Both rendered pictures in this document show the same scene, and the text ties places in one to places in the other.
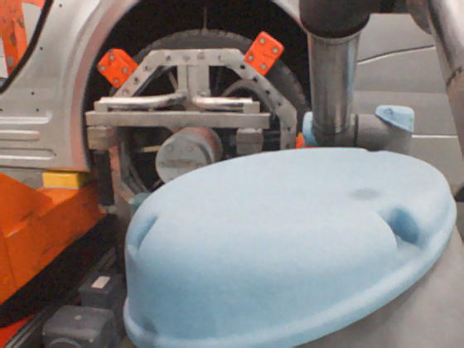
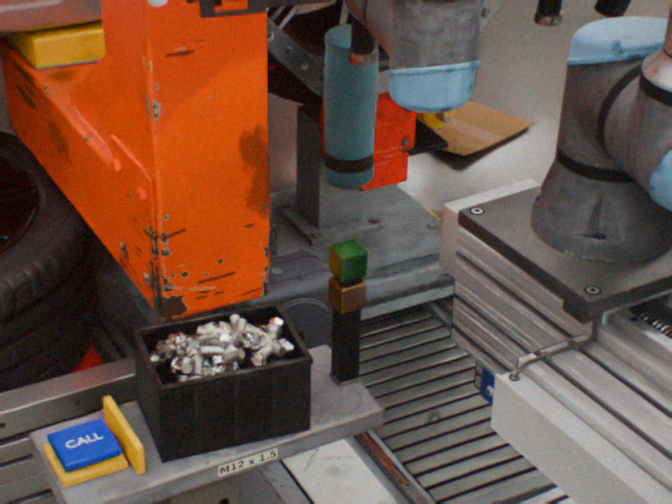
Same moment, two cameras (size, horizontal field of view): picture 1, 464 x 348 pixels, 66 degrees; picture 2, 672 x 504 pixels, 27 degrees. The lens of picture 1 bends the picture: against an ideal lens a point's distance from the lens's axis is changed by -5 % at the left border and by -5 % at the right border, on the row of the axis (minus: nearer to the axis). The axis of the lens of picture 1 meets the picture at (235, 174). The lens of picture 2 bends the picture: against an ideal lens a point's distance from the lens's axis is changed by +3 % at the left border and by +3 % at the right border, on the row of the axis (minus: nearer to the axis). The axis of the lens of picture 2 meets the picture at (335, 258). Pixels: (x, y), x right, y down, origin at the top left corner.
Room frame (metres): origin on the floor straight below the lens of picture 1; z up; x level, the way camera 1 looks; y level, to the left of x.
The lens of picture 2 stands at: (-0.69, 1.50, 1.56)
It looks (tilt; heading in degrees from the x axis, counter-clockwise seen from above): 31 degrees down; 323
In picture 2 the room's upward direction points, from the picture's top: 1 degrees clockwise
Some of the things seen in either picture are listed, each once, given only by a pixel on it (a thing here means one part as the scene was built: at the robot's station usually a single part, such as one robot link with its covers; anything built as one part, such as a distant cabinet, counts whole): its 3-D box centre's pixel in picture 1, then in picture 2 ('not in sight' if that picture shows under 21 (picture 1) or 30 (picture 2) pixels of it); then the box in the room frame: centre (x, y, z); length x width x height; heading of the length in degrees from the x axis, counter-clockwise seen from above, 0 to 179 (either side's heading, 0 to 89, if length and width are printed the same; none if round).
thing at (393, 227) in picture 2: not in sight; (329, 176); (1.19, 0.08, 0.32); 0.40 x 0.30 x 0.28; 82
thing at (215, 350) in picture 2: not in sight; (222, 375); (0.53, 0.75, 0.51); 0.20 x 0.14 x 0.13; 74
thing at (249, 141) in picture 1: (250, 137); not in sight; (0.80, -0.03, 0.93); 0.09 x 0.05 x 0.05; 172
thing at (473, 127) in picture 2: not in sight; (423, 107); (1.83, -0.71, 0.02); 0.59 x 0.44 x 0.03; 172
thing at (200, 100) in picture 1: (224, 86); not in sight; (0.89, 0.03, 1.03); 0.19 x 0.18 x 0.11; 172
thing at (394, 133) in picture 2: not in sight; (365, 127); (1.06, 0.10, 0.48); 0.16 x 0.12 x 0.17; 172
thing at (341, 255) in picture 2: not in sight; (348, 260); (0.50, 0.57, 0.64); 0.04 x 0.04 x 0.04; 82
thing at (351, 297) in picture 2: not in sight; (347, 292); (0.50, 0.57, 0.59); 0.04 x 0.04 x 0.04; 82
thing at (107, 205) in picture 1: (104, 179); (363, 10); (0.82, 0.31, 0.83); 0.04 x 0.04 x 0.16
